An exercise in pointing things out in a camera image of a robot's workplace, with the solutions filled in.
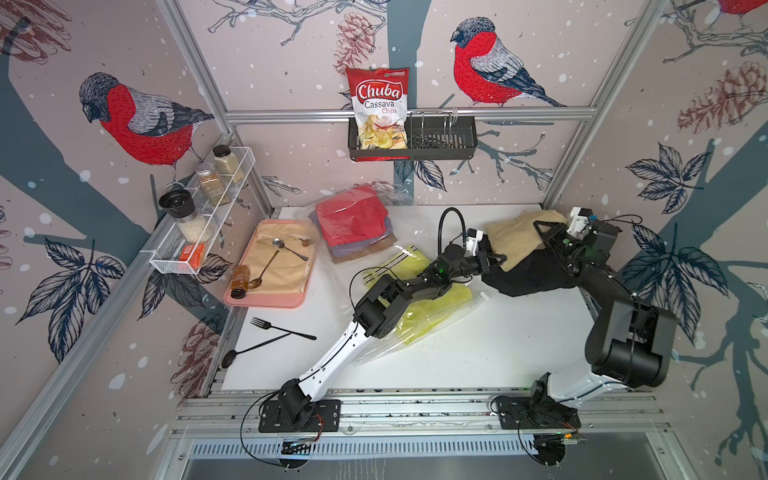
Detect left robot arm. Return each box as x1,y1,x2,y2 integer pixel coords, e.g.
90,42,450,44
276,244,507,431

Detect black lid spice jar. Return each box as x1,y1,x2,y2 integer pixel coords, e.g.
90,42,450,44
158,189,213,244

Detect metal spoon on tray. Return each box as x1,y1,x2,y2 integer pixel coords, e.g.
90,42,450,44
272,238,309,262

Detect black plastic fork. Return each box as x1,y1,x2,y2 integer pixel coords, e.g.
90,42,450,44
250,317,317,341

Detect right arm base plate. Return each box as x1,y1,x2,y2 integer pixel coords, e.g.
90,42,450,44
491,396,581,430

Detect small orange box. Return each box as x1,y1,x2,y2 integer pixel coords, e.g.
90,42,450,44
178,243,206,270

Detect yellow green garment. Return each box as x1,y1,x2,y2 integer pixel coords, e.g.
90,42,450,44
363,244,475,345

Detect spice jar rear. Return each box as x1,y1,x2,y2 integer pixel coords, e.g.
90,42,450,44
212,145,245,183

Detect Chuba cassava chips bag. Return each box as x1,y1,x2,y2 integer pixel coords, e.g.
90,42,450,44
346,68,409,150

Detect tan garment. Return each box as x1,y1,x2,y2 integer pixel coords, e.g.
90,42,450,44
483,210,566,272

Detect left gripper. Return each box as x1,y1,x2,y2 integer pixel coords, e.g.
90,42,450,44
446,252,505,281

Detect spice jar middle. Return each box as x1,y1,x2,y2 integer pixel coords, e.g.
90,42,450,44
196,163,230,206

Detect brown spoon on tray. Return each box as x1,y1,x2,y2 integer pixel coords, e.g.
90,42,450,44
248,251,279,290

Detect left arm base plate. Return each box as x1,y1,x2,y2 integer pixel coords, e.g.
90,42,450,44
258,400,342,433

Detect red folded garment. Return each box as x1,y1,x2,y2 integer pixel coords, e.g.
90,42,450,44
315,185,392,247

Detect tan cloth on tray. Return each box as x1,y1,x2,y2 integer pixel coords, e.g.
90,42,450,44
240,220,318,296

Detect black plastic spoon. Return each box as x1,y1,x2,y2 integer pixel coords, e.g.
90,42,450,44
221,333,289,369

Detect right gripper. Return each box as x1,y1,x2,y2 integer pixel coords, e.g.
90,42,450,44
532,219,585,263

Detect black trousers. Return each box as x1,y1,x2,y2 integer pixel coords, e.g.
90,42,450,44
482,249,578,297

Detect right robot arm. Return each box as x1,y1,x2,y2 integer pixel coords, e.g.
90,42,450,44
531,216,677,408

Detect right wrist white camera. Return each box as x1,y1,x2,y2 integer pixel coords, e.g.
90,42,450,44
567,207,594,240

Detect white wire shelf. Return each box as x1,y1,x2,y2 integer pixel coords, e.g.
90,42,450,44
150,146,255,277

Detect pink tray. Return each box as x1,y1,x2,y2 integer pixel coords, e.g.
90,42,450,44
224,219,319,309

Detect black wire basket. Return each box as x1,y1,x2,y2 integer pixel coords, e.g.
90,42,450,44
347,114,478,162

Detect clear plastic vacuum bag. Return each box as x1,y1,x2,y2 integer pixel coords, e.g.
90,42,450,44
304,181,490,363

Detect amber bottle on tray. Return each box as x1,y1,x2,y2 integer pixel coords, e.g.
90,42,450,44
230,265,251,299

